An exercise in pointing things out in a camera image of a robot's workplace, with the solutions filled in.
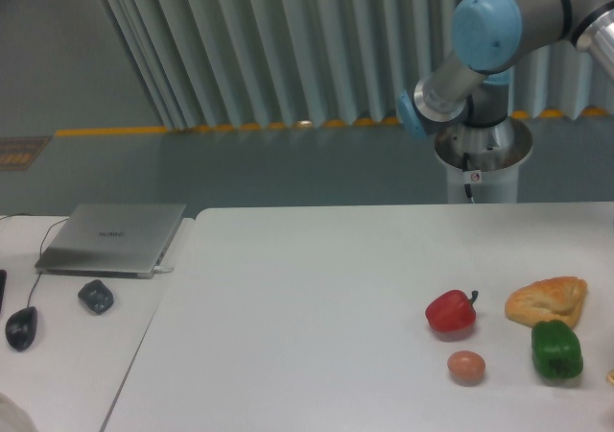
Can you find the green bell pepper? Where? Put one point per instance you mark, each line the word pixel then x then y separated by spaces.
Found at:
pixel 556 350

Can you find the golden bread pastry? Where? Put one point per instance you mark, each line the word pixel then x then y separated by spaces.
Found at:
pixel 558 298

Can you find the orange item at edge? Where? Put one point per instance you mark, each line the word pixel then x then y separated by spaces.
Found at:
pixel 611 378

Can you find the white cloth corner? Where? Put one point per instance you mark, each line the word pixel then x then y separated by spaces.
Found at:
pixel 14 418

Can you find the silver closed laptop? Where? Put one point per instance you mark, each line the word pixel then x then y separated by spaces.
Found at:
pixel 112 240

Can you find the red bell pepper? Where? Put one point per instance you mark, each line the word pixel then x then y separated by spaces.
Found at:
pixel 452 311

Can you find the folding partition screen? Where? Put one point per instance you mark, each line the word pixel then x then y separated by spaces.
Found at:
pixel 240 64

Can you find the brown egg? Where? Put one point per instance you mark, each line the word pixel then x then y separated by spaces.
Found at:
pixel 466 365

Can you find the black power adapter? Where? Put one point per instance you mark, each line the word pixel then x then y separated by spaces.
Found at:
pixel 96 297

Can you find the black device at edge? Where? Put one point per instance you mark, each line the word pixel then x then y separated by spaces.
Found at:
pixel 3 280

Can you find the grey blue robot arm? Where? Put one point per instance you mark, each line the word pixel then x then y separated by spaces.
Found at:
pixel 488 38

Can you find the black computer mouse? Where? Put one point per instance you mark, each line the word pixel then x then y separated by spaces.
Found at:
pixel 21 328

